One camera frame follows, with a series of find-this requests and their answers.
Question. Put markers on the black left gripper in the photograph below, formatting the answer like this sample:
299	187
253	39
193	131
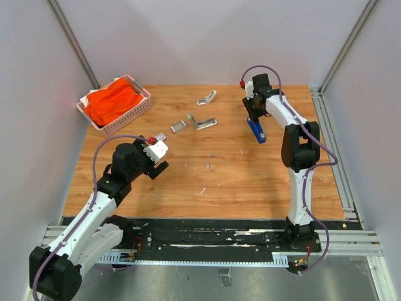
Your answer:
139	146

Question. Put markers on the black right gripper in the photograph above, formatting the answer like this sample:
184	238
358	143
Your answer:
253	115

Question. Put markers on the grey white stapler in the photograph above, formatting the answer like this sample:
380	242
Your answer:
199	125

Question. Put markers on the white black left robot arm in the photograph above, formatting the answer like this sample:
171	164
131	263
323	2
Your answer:
57	270

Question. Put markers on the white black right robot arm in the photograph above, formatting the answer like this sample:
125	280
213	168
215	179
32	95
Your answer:
299	152

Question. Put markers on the orange cloth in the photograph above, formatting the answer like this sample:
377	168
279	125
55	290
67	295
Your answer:
106	105

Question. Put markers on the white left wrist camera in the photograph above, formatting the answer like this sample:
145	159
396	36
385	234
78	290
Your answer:
156	151

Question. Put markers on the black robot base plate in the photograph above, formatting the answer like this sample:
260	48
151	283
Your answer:
204	239

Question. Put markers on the right aluminium frame post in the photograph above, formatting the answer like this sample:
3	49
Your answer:
357	28

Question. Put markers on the aluminium frame post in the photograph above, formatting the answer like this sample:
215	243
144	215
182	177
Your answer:
72	41
357	28

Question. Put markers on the grey slotted cable duct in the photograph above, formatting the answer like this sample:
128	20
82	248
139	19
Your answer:
123	259

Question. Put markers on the left aluminium frame post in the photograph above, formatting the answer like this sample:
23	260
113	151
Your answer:
72	41

